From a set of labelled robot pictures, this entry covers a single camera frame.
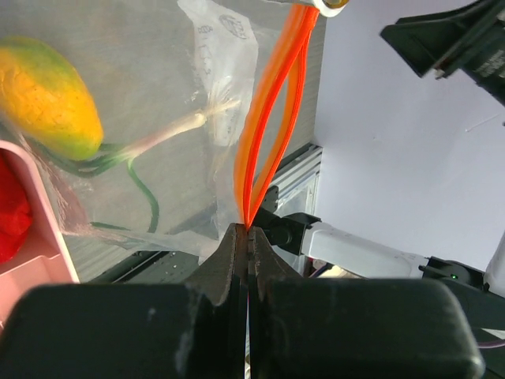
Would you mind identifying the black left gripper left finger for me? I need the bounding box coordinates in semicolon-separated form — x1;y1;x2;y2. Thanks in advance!
1;223;248;378

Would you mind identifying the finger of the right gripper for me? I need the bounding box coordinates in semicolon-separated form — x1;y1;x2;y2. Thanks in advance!
380;1;489;77

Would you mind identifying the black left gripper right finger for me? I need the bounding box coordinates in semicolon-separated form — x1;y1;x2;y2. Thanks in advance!
248;227;485;378

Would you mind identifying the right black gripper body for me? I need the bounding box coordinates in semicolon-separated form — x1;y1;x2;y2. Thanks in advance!
433;1;504;104

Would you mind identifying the toy green onion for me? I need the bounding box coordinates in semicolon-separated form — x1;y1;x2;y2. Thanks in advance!
37;97;242;235

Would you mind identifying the clear orange zip top bag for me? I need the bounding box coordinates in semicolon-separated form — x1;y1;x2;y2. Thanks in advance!
0;0;350;266

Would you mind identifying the toy yellow green mango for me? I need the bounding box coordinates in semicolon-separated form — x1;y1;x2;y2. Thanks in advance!
1;36;104;161

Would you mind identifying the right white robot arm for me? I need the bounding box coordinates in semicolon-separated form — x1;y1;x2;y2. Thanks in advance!
253;1;504;378

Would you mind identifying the pink divided organizer box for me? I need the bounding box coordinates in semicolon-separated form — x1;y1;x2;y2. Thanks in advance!
1;141;79;328

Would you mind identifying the red folded sock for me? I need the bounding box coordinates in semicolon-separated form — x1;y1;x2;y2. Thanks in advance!
0;153;33;264

